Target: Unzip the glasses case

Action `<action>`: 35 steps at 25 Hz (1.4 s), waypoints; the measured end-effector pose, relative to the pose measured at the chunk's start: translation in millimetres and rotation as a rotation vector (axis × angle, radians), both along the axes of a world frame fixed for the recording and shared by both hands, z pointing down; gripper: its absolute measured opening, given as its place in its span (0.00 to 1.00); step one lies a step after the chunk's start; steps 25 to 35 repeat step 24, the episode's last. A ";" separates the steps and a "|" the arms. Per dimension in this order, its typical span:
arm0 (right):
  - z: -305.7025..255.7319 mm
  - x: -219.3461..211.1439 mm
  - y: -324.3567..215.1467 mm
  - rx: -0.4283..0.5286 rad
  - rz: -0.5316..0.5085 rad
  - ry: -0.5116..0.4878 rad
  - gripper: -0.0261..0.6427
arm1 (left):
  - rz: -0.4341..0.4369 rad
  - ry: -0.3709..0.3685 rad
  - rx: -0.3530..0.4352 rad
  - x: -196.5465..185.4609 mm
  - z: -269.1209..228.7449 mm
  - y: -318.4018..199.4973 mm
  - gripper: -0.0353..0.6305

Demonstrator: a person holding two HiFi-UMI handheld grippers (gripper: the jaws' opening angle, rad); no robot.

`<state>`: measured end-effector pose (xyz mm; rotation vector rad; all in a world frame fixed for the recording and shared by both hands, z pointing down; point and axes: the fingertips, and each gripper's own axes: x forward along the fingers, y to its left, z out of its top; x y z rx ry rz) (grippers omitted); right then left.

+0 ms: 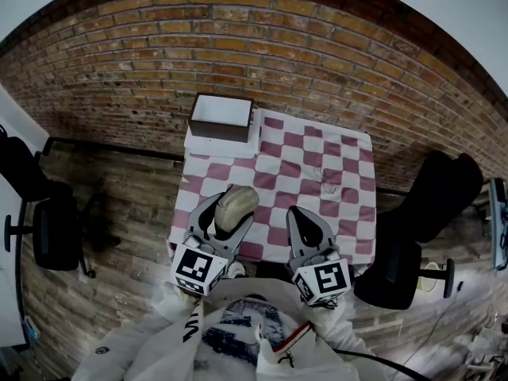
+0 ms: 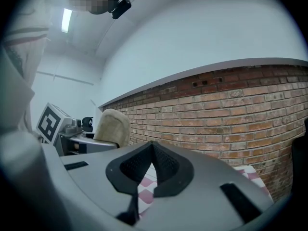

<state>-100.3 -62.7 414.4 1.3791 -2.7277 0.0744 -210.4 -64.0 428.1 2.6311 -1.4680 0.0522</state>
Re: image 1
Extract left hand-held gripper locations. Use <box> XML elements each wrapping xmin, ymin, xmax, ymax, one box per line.
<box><xmin>170</xmin><ymin>190</ymin><xmax>256</xmax><ymax>296</ymax></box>

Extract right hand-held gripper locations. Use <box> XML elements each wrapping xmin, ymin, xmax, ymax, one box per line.
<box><xmin>285</xmin><ymin>206</ymin><xmax>352</xmax><ymax>307</ymax></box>

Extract person's left forearm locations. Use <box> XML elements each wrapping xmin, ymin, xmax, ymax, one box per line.
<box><xmin>152</xmin><ymin>283</ymin><xmax>203</xmax><ymax>325</ymax></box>

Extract person's right forearm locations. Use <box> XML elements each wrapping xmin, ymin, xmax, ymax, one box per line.
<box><xmin>301</xmin><ymin>298</ymin><xmax>370</xmax><ymax>352</ymax></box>

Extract pink white checkered tablecloth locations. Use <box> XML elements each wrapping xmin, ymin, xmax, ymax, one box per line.
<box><xmin>168</xmin><ymin>109</ymin><xmax>377</xmax><ymax>273</ymax></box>

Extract person's black trousers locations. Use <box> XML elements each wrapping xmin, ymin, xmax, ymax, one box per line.
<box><xmin>245</xmin><ymin>260</ymin><xmax>297</xmax><ymax>283</ymax></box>

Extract flat white box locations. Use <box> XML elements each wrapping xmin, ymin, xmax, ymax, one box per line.
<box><xmin>183</xmin><ymin>109</ymin><xmax>265</xmax><ymax>159</ymax></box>

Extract brown box white inside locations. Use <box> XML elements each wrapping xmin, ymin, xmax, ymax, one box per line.
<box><xmin>188</xmin><ymin>92</ymin><xmax>256</xmax><ymax>144</ymax></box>

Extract white tape roll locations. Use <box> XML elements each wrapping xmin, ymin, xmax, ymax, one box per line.
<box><xmin>420</xmin><ymin>260</ymin><xmax>442</xmax><ymax>292</ymax></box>

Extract black office chair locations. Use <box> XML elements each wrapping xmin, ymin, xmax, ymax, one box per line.
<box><xmin>352</xmin><ymin>149</ymin><xmax>485</xmax><ymax>311</ymax></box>
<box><xmin>0</xmin><ymin>135</ymin><xmax>122</xmax><ymax>279</ymax></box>

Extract grey desk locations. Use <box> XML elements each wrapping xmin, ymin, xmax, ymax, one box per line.
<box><xmin>487</xmin><ymin>176</ymin><xmax>508</xmax><ymax>271</ymax></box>

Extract white desk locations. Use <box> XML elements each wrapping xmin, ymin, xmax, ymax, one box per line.
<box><xmin>0</xmin><ymin>83</ymin><xmax>51</xmax><ymax>351</ymax></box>

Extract small teal packet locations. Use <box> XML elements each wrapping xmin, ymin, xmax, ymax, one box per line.
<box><xmin>22</xmin><ymin>316</ymin><xmax>40</xmax><ymax>343</ymax></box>

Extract thick black cable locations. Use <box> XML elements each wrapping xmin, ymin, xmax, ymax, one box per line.
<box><xmin>332</xmin><ymin>348</ymin><xmax>432</xmax><ymax>381</ymax></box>

